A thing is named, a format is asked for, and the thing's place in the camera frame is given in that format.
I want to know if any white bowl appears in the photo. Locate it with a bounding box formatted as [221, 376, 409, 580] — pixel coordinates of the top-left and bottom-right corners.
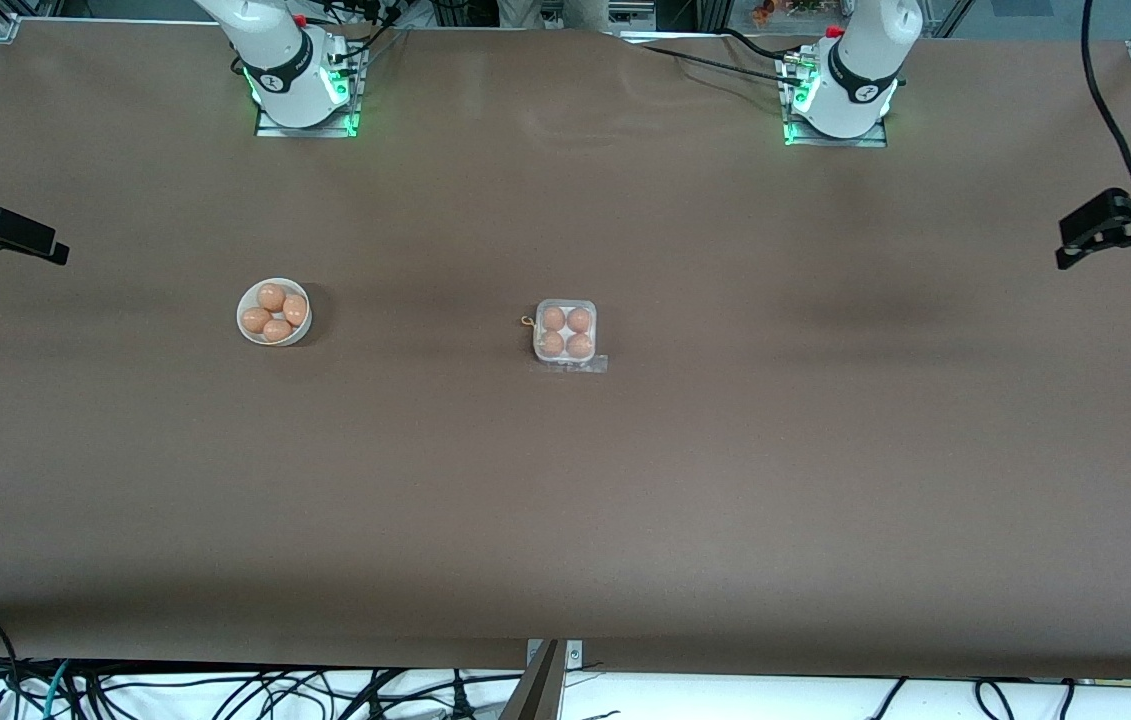
[237, 277, 313, 348]

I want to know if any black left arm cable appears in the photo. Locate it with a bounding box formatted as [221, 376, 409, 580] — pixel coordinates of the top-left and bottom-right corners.
[1081, 0, 1131, 206]

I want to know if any teal floor cable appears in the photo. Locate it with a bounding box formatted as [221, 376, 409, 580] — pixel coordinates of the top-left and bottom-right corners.
[41, 658, 76, 720]

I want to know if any black base cable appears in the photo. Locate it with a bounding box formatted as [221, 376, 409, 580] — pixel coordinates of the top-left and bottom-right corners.
[625, 40, 806, 89]
[320, 0, 408, 71]
[715, 27, 811, 67]

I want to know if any small metal bracket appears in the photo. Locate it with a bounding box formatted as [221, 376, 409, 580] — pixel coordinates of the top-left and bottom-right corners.
[525, 639, 585, 674]

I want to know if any orange and green object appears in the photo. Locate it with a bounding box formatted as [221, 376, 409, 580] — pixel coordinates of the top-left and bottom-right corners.
[751, 0, 828, 27]

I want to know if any clear plastic egg box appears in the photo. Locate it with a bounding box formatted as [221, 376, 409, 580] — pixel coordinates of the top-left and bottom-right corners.
[521, 297, 610, 377]

